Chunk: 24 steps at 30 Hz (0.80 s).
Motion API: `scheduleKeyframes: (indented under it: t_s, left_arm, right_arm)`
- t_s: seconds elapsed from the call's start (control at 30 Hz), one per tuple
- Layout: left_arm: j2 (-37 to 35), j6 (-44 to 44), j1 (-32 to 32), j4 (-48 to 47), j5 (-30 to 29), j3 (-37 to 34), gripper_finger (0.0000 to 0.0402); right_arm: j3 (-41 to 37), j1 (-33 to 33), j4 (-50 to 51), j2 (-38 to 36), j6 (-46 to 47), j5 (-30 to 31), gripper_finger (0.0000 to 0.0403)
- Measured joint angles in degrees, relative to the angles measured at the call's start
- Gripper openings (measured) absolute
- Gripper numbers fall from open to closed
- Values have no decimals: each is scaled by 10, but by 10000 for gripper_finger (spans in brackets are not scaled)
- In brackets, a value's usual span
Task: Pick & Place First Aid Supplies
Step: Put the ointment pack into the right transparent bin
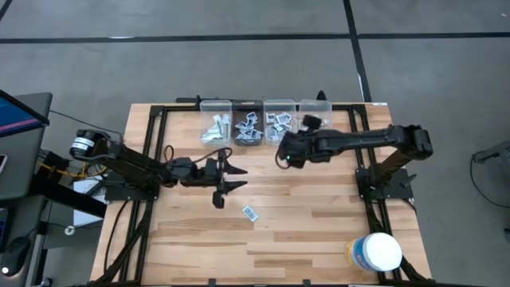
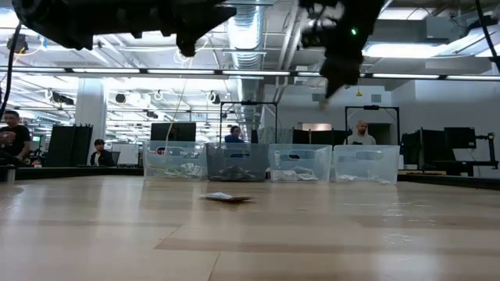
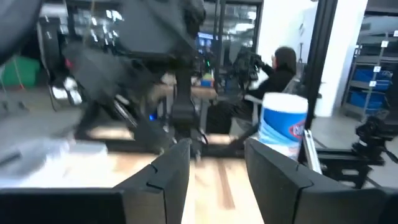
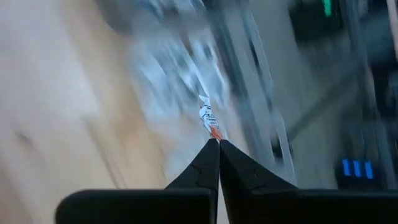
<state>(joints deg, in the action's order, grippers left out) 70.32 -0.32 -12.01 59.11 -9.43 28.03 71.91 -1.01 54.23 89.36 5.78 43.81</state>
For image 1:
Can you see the white tape roll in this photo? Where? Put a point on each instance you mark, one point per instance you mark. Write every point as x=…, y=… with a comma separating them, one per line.
x=67, y=229

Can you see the black metal beam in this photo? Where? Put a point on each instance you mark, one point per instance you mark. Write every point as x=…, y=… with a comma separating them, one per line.
x=75, y=201

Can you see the white bandage strip wrapper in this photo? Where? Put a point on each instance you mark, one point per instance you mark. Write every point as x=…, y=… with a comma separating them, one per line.
x=226, y=119
x=217, y=128
x=217, y=119

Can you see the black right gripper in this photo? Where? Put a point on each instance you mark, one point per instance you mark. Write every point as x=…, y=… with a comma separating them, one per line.
x=307, y=147

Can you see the white box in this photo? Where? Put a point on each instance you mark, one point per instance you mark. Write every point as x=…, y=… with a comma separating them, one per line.
x=87, y=217

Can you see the computer monitor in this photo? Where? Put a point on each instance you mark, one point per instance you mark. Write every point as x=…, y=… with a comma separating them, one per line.
x=16, y=117

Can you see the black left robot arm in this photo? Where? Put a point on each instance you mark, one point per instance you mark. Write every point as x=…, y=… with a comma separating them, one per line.
x=131, y=163

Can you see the dark grey desk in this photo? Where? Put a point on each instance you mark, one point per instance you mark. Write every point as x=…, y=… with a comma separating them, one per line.
x=24, y=159

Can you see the dark grey plastic bin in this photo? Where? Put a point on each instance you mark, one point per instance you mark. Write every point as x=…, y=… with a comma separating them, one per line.
x=247, y=107

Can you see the clear plastic bin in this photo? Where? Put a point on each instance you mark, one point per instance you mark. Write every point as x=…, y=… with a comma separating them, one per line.
x=211, y=107
x=279, y=105
x=324, y=107

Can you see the green striped white packet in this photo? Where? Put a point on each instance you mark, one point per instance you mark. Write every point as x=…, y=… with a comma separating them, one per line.
x=211, y=136
x=226, y=132

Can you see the grey metal stand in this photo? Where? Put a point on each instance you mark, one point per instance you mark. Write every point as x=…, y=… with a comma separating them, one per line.
x=494, y=153

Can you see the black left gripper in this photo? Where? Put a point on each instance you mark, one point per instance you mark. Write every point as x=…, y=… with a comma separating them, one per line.
x=207, y=175

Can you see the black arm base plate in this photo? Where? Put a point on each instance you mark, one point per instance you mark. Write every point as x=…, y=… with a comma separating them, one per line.
x=119, y=194
x=400, y=189

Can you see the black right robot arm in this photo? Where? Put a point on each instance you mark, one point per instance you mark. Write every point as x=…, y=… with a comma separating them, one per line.
x=366, y=137

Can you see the smartphone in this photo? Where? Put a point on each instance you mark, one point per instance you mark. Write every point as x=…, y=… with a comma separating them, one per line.
x=2, y=163

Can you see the white label sticker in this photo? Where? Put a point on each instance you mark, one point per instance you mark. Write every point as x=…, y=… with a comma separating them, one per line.
x=379, y=103

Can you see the white-lidded wipes canister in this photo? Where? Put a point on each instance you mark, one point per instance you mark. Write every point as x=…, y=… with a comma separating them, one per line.
x=378, y=251

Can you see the black computer mouse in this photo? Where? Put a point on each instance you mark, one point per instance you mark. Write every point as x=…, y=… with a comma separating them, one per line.
x=15, y=255

